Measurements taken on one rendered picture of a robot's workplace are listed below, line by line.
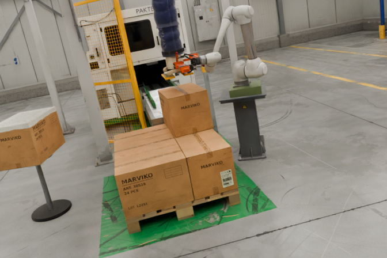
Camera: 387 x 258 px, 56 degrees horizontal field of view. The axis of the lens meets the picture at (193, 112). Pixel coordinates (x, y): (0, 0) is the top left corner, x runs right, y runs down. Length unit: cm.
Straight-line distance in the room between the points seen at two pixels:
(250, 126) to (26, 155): 227
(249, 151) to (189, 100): 104
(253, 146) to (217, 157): 110
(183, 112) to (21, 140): 149
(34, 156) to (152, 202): 117
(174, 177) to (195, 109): 80
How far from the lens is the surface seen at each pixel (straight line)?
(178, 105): 352
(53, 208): 412
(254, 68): 384
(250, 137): 411
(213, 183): 319
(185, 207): 322
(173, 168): 306
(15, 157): 366
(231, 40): 724
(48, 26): 1318
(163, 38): 368
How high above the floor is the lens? 165
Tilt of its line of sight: 15 degrees down
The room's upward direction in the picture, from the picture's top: 11 degrees counter-clockwise
